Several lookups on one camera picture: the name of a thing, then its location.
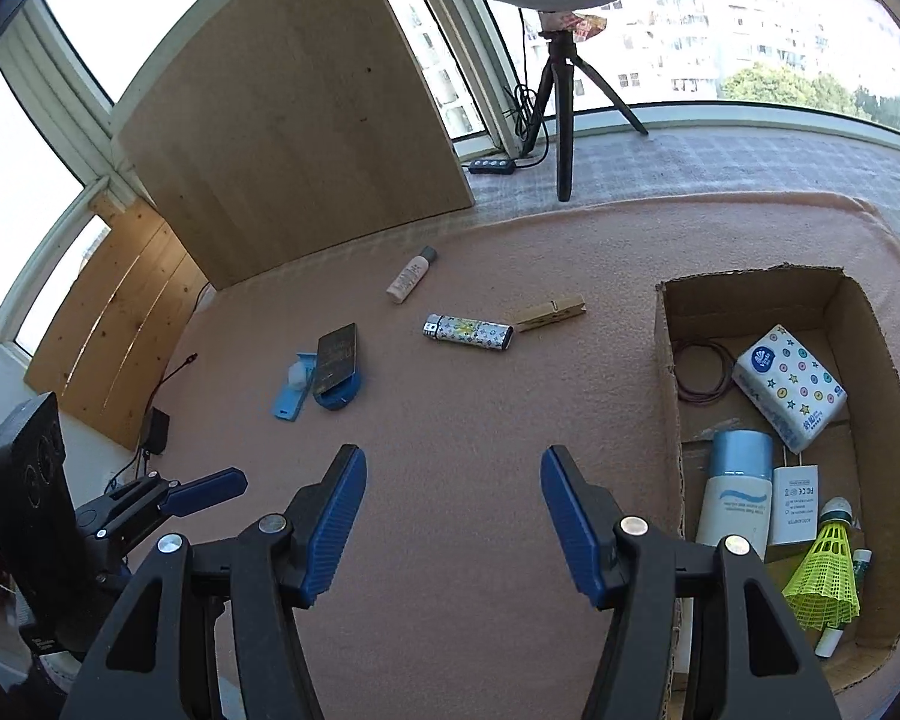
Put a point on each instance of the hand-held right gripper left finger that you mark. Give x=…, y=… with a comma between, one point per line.
x=334, y=525

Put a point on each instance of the light wood board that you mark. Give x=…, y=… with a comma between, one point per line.
x=292, y=127

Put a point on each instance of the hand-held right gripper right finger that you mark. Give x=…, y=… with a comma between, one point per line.
x=574, y=525

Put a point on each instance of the white blue lotion bottle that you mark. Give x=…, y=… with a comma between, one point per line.
x=735, y=495

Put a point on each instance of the white charger plug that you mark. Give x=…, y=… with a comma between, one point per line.
x=793, y=502

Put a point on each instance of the patterned lighter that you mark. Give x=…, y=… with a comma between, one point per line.
x=465, y=331

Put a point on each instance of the patterned tissue pack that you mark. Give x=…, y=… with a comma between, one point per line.
x=787, y=382

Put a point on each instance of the green white glue stick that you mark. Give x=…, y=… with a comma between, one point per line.
x=861, y=564

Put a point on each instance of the pine plank board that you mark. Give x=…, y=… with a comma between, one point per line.
x=112, y=322

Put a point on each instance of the blue round holder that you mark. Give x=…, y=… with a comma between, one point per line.
x=341, y=399

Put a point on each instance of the yellow plastic shuttlecock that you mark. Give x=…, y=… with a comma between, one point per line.
x=825, y=577

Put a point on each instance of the blue plastic case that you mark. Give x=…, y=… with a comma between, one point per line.
x=289, y=405

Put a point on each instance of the black tripod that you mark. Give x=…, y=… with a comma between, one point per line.
x=565, y=135

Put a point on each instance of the small white block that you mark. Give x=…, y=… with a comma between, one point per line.
x=296, y=376

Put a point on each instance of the cardboard box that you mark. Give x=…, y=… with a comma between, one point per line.
x=750, y=300

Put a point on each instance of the black card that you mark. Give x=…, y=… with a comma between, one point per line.
x=337, y=360

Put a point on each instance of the small beige bottle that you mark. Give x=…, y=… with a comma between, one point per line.
x=409, y=279

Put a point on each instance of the grey checked cloth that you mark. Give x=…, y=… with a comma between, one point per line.
x=720, y=165

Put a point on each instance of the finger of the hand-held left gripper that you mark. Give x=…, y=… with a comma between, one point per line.
x=210, y=489

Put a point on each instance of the wooden clothespin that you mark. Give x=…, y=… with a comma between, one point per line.
x=551, y=313

